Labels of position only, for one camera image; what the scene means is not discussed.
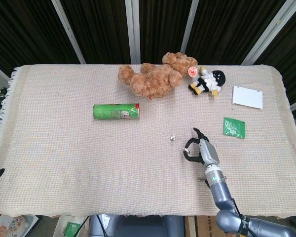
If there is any green foil packet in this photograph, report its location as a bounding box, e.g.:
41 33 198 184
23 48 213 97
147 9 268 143
222 117 246 139

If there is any brown teddy bear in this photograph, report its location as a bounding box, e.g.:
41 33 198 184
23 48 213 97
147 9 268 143
117 51 198 101

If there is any white frame post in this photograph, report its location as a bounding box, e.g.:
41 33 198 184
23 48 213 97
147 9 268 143
180 0 200 54
51 0 86 65
241 0 296 66
125 0 141 65

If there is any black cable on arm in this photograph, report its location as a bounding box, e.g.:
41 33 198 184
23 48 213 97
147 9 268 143
232 198 249 237

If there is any white bag with green print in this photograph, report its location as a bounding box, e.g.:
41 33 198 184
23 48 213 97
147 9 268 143
55 215 91 237

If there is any grey robot torso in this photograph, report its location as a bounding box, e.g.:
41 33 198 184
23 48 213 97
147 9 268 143
88 214 185 237

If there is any black cable at torso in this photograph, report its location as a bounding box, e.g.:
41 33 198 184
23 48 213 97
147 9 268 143
96 214 107 237

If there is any black white penguin plush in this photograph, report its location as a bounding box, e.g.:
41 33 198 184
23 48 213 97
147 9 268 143
188 66 226 98

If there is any beige woven tablecloth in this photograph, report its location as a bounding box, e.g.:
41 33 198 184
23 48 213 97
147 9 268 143
0 64 296 219

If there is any green chips can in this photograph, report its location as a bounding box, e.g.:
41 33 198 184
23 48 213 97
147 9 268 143
92 103 141 120

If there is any brown cardboard box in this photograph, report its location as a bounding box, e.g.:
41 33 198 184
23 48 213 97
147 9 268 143
185 216 219 237

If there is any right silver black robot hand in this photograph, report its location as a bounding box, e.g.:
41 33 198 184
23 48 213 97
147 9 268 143
182 127 221 169

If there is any white flat board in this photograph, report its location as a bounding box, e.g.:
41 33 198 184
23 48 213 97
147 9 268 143
231 85 264 110

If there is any illustrated white carton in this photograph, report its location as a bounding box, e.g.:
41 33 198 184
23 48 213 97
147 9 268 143
0 213 40 237

